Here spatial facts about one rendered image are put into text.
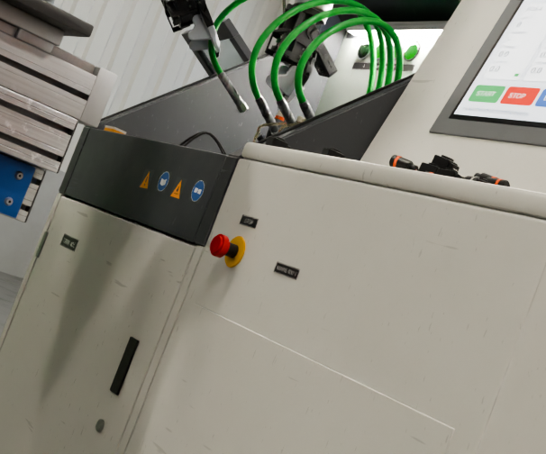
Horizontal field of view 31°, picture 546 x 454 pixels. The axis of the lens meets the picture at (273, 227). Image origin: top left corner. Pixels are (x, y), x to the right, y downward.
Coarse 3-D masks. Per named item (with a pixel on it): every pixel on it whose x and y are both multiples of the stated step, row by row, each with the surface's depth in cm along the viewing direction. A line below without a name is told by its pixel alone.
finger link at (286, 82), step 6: (294, 66) 207; (288, 72) 207; (294, 72) 208; (282, 78) 207; (288, 78) 207; (294, 78) 208; (282, 84) 207; (288, 84) 208; (294, 84) 208; (282, 90) 207; (288, 90) 208; (294, 90) 208; (288, 96) 208; (294, 96) 208; (288, 102) 209
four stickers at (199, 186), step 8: (144, 176) 191; (160, 176) 186; (168, 176) 183; (144, 184) 190; (160, 184) 185; (176, 184) 180; (184, 184) 178; (200, 184) 173; (176, 192) 179; (192, 192) 174; (200, 192) 172; (192, 200) 173
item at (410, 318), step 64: (448, 64) 177; (384, 128) 179; (256, 192) 158; (320, 192) 144; (384, 192) 133; (256, 256) 152; (320, 256) 139; (384, 256) 129; (448, 256) 119; (512, 256) 111; (192, 320) 160; (256, 320) 146; (320, 320) 134; (384, 320) 124; (448, 320) 116; (512, 320) 108; (192, 384) 154; (256, 384) 141; (320, 384) 130; (384, 384) 121; (448, 384) 113; (512, 384) 107; (128, 448) 163; (192, 448) 148; (256, 448) 136; (320, 448) 126; (384, 448) 117; (448, 448) 109; (512, 448) 109
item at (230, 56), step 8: (224, 24) 533; (232, 24) 534; (184, 32) 603; (224, 32) 541; (232, 32) 534; (224, 40) 554; (232, 40) 538; (240, 40) 536; (224, 48) 563; (232, 48) 552; (240, 48) 537; (248, 48) 538; (200, 56) 603; (208, 56) 596; (224, 56) 572; (232, 56) 561; (240, 56) 551; (248, 56) 539; (208, 64) 605; (224, 64) 581; (232, 64) 570; (208, 72) 610
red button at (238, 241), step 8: (216, 240) 155; (224, 240) 154; (232, 240) 158; (240, 240) 156; (216, 248) 154; (224, 248) 154; (232, 248) 155; (240, 248) 156; (216, 256) 154; (224, 256) 158; (232, 256) 156; (240, 256) 155; (232, 264) 156
